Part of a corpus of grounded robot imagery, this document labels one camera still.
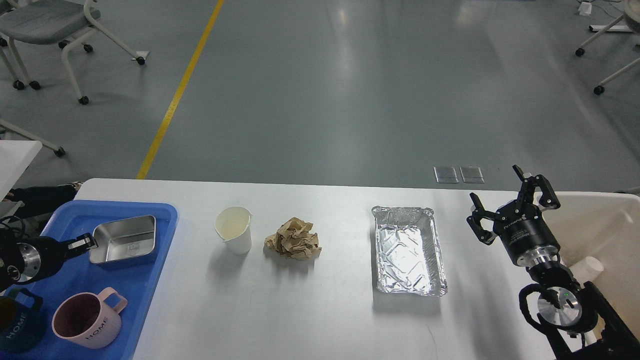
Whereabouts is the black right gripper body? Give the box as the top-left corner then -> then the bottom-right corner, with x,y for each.
493,200 -> 562,267

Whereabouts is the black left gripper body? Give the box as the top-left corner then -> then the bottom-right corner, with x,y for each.
17,236 -> 67,282

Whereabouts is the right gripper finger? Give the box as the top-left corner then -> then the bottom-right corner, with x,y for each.
512,165 -> 561,215
466,193 -> 502,246

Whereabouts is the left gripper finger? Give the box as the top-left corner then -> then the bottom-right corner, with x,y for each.
64,233 -> 99,260

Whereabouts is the steel rectangular tray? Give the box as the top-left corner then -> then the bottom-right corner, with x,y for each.
89,215 -> 159,269

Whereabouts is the pink mug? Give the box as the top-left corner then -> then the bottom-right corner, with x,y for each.
51,287 -> 128,350

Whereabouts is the aluminium foil tray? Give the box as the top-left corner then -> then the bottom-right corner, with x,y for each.
371,206 -> 448,297

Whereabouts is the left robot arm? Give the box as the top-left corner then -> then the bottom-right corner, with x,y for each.
0,215 -> 99,291

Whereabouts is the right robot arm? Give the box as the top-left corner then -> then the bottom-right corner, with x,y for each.
466,164 -> 640,360

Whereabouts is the right floor socket plate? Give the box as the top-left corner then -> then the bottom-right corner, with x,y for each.
459,166 -> 486,184

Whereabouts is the floor socket plate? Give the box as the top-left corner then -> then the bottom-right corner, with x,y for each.
459,166 -> 486,184
433,166 -> 460,184

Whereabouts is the left floor socket plate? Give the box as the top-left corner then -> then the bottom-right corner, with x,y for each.
433,166 -> 460,184

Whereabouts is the person in grey sweater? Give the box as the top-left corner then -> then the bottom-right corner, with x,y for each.
2,181 -> 84,219

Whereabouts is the white plastic bin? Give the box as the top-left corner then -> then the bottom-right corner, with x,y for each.
542,192 -> 640,337

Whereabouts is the white cup in bin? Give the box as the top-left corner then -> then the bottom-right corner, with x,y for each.
569,256 -> 605,285

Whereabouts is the dark blue mug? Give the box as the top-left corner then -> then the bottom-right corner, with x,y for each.
0,287 -> 47,354

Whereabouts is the white chair leg left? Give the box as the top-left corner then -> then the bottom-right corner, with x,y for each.
0,118 -> 66,158

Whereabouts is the white side table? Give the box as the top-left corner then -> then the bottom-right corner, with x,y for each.
0,140 -> 42,198

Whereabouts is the white chair legs right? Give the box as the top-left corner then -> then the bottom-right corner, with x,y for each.
575,0 -> 640,96

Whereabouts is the white paper cup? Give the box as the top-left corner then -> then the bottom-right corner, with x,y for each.
214,206 -> 252,255

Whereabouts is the crumpled brown paper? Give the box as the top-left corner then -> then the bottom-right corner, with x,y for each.
263,217 -> 322,261

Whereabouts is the grey chair on castors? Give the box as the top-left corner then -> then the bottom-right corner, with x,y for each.
0,0 -> 146,105

